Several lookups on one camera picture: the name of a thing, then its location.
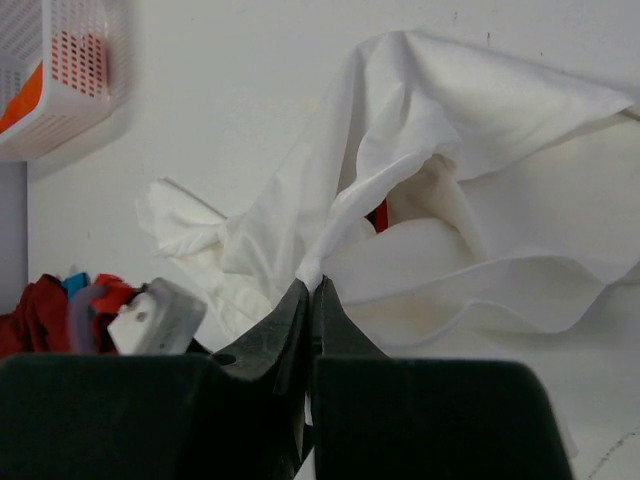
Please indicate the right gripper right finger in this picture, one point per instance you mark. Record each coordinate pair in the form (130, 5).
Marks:
(377, 417)

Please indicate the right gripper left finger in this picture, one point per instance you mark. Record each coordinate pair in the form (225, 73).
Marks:
(237, 413)

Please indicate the white printed t-shirt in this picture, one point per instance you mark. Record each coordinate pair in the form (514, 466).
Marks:
(440, 187)

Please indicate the blue t-shirt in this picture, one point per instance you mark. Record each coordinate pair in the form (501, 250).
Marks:
(74, 283)

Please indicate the dark red t-shirt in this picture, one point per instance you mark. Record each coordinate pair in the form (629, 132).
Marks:
(45, 320)

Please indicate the orange rolled t-shirt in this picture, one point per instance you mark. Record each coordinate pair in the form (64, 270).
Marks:
(20, 107)

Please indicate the white plastic basket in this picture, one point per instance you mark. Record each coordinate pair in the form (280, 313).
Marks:
(27, 28)

